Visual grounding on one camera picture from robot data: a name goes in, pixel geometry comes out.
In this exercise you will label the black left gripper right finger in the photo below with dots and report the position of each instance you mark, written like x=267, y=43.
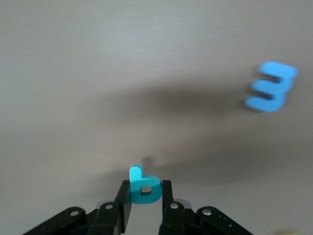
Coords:
x=176, y=220

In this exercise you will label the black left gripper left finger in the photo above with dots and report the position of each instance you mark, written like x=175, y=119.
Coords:
x=105, y=220

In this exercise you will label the teal foam letter b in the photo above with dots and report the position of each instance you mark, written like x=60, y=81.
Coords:
x=137, y=181

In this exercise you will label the blue foam letter m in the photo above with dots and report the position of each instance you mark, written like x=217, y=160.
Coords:
x=281, y=85

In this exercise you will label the yellow foam letter a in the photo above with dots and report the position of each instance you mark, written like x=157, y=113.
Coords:
x=284, y=232

